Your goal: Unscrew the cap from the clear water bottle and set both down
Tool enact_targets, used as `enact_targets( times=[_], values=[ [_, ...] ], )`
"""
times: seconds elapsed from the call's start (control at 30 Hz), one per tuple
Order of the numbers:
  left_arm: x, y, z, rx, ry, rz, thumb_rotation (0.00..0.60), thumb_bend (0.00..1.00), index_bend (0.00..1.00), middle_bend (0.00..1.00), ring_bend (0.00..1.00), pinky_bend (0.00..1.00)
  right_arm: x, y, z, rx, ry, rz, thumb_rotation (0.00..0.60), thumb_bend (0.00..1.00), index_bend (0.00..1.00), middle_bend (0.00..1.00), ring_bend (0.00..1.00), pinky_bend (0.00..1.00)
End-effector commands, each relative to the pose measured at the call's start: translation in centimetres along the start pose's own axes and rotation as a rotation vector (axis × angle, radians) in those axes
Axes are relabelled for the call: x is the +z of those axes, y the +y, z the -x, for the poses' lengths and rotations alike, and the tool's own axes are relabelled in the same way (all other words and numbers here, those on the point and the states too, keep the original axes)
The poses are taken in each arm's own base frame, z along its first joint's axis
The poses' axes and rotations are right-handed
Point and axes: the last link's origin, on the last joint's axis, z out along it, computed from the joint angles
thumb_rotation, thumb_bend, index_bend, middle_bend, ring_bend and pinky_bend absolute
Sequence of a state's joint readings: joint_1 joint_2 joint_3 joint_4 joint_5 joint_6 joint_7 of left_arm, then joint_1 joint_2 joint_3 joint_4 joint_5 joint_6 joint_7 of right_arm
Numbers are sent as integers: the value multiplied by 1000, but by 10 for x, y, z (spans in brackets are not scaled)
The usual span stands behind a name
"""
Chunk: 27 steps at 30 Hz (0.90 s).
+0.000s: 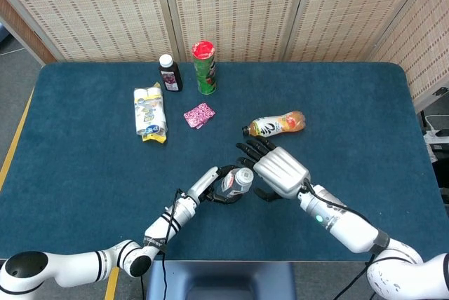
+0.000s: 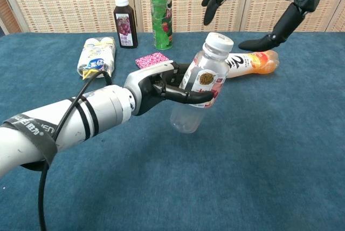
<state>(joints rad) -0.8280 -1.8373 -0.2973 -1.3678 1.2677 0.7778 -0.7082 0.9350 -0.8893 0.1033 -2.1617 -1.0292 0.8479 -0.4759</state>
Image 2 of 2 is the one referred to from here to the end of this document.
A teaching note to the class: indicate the woven bamboo screen panel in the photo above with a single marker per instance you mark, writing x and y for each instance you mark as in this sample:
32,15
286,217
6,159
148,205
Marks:
258,17
339,23
188,7
67,1

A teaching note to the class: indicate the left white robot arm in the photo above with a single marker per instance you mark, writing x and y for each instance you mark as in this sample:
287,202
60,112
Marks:
102,107

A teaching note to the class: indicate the pink patterned packet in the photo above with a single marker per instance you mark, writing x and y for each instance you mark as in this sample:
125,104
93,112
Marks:
151,59

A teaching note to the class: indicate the dark grape juice bottle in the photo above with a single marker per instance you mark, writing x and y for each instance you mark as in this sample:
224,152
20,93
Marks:
125,31

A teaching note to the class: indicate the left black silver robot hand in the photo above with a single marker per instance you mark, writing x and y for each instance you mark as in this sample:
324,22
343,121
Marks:
143,80

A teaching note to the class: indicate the blue felt table mat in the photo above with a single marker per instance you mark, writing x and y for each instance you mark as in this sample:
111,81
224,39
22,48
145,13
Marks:
242,147

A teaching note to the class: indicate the clear water bottle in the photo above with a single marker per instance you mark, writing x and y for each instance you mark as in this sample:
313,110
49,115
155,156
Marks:
186,117

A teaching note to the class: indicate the white yellow snack pack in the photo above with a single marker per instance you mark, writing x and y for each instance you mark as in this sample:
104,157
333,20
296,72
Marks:
94,55

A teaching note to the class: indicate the green chips can red lid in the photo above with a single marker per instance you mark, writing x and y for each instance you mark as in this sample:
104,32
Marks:
160,17

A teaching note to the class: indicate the orange juice bottle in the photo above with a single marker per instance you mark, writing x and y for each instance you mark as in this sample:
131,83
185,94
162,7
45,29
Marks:
258,66

